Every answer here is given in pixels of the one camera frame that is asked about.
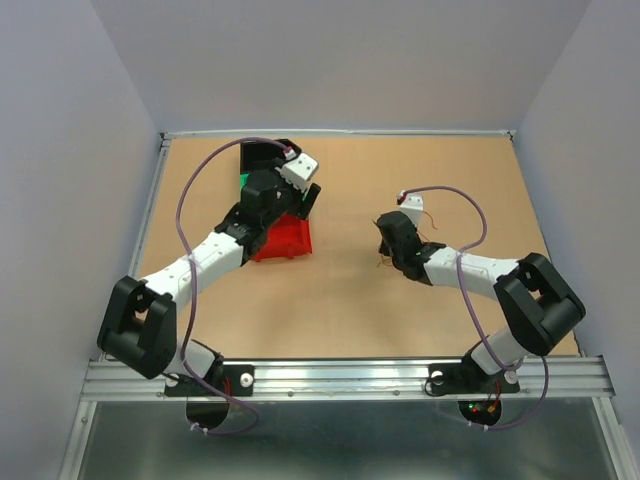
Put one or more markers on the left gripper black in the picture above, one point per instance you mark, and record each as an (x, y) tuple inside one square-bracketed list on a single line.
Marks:
[(300, 207)]

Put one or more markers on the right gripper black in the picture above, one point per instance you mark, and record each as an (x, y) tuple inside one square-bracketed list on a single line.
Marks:
[(383, 248)]

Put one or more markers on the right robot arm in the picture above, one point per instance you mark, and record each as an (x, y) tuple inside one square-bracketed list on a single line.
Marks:
[(538, 305)]

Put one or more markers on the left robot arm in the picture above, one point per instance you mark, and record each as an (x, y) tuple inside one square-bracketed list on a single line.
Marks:
[(139, 327)]

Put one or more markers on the red plastic bin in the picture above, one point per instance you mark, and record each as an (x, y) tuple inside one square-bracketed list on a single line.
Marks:
[(289, 238)]

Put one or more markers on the black plastic bin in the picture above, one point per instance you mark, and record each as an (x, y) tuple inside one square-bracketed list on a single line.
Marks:
[(260, 155)]

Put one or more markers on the green plastic bin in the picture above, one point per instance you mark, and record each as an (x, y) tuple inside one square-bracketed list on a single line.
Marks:
[(243, 180)]

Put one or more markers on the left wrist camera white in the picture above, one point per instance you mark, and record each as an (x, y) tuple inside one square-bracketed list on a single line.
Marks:
[(299, 171)]

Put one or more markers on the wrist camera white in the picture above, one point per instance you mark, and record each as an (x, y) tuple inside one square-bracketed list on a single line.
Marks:
[(411, 204), (299, 171)]

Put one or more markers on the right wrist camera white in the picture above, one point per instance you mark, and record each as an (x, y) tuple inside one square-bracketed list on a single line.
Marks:
[(411, 204)]

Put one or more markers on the aluminium mounting rail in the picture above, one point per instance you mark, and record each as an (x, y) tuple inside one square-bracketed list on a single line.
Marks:
[(270, 381)]

